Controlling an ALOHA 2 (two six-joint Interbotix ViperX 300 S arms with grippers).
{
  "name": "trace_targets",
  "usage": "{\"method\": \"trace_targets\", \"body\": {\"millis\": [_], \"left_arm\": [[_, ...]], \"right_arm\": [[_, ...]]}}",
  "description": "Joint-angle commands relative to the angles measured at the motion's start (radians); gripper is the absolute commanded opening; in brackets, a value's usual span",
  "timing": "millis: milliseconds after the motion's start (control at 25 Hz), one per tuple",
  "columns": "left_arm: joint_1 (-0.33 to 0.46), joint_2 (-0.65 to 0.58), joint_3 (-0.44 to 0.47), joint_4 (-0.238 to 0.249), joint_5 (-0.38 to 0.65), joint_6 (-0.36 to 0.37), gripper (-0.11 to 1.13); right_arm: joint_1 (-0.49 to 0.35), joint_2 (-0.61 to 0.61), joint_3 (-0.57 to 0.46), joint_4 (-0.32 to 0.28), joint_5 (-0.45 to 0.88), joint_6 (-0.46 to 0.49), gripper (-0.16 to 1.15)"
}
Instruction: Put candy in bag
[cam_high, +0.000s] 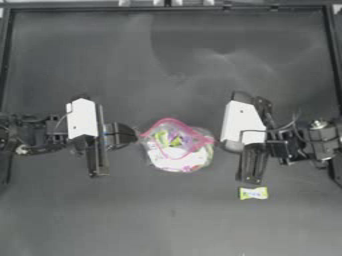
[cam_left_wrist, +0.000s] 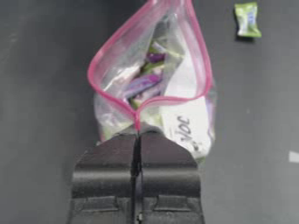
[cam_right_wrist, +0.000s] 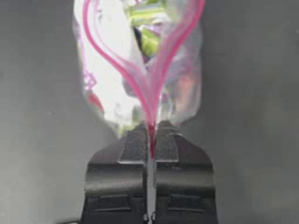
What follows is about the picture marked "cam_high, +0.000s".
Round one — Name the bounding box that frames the green white sweet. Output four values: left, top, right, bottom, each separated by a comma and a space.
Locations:
237, 186, 269, 201

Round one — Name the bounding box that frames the clear bag with pink zip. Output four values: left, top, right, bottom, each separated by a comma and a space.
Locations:
137, 117, 216, 174

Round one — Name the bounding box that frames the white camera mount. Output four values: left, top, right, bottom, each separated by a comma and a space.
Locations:
219, 99, 268, 146
64, 97, 101, 141

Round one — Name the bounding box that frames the black table frame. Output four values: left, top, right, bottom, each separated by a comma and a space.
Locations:
0, 0, 342, 188

